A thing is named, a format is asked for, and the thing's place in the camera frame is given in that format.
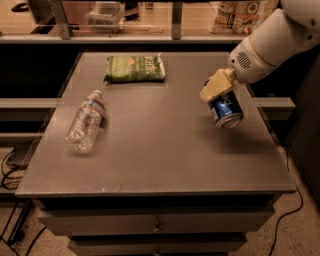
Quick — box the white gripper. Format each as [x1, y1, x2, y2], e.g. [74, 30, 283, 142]
[200, 37, 275, 103]

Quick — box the blue pepsi can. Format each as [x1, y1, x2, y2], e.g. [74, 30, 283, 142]
[208, 91, 244, 128]

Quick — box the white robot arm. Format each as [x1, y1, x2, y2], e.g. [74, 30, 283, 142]
[200, 0, 320, 103]

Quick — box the colourful snack bag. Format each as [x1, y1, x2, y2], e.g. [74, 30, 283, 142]
[209, 0, 279, 36]

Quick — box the green chip bag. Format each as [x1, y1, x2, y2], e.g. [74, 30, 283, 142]
[104, 56, 166, 83]

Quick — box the grey drawer cabinet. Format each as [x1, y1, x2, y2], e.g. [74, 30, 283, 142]
[17, 52, 295, 256]

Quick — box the clear plastic container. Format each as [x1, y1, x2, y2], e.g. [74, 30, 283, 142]
[85, 1, 124, 34]

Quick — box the clear plastic water bottle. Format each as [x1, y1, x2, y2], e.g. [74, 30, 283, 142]
[65, 90, 105, 154]

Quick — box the metal shelf rail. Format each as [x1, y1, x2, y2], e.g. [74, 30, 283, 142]
[0, 0, 243, 44]

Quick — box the black floor cable right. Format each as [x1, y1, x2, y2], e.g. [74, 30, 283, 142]
[268, 146, 305, 256]

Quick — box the black cables left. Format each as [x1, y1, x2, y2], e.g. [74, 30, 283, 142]
[0, 139, 48, 256]

